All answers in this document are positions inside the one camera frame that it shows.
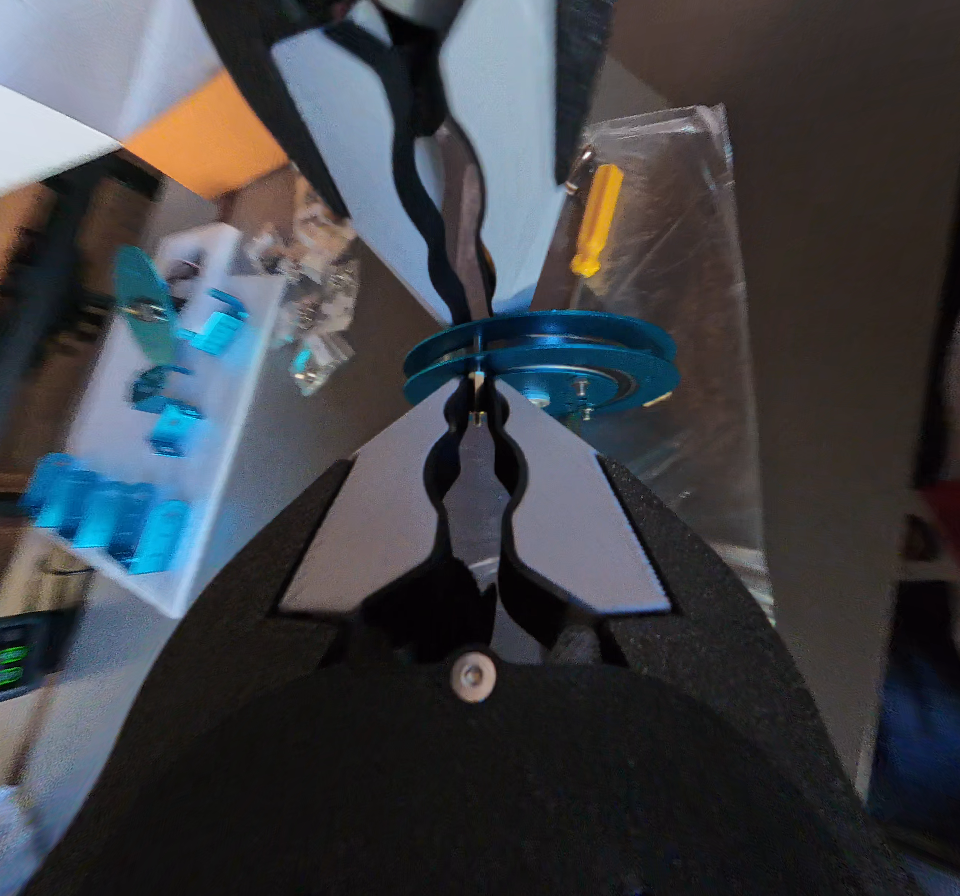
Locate blue oval metal plate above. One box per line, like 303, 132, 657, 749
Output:
112, 246, 181, 361

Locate pile of small screw bags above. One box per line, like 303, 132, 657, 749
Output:
240, 176, 361, 396

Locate grey desk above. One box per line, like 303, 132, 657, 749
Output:
0, 0, 960, 896

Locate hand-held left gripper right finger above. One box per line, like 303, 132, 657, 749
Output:
487, 379, 672, 647

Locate orange and white cardboard box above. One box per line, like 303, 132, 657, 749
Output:
0, 0, 301, 200

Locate yellow tool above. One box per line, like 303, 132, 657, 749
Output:
570, 165, 625, 278

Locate blue round turntable base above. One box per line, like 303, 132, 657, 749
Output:
402, 311, 681, 425

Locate white foam sheet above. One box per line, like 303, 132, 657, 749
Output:
45, 225, 290, 616

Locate dark device with green display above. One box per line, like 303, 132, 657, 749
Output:
0, 611, 59, 700

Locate small blue angle bracket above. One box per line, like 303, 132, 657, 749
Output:
150, 405, 204, 456

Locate teal multi-hole metal bracket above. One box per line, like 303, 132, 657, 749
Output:
133, 365, 192, 410

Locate large clear plastic bag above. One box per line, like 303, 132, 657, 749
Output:
525, 103, 774, 612

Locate person's blue jeans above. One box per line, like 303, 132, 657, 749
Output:
870, 656, 960, 837

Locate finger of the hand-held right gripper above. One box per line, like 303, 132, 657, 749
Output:
270, 25, 468, 329
441, 0, 569, 317

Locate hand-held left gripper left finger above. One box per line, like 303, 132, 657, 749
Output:
277, 379, 500, 663

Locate wide blue perforated bracket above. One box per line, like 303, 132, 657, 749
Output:
183, 289, 249, 353

